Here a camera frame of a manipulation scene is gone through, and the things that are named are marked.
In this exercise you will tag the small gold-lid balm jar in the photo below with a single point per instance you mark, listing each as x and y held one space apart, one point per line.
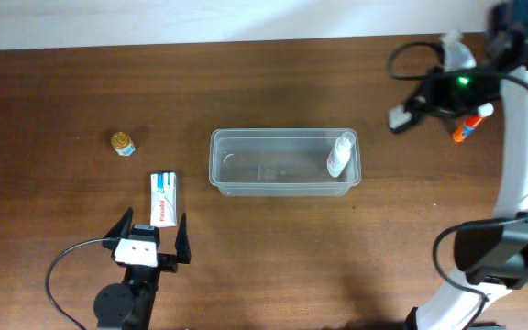
122 144

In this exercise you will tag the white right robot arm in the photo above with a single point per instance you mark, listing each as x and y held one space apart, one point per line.
491 256

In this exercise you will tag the clear plastic container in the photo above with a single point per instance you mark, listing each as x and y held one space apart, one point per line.
280 162

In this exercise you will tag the orange tube white cap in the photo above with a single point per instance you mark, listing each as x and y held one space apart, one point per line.
471 123

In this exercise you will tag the white spray bottle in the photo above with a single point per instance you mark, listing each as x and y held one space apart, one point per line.
340 154

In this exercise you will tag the white Panadol medicine box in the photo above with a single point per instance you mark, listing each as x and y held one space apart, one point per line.
163 190

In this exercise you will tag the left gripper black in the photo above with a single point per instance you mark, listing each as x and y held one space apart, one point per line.
166 261

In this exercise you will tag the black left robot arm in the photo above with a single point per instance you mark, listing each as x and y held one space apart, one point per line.
128 304

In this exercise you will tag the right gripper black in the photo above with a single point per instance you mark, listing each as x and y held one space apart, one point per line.
416 106

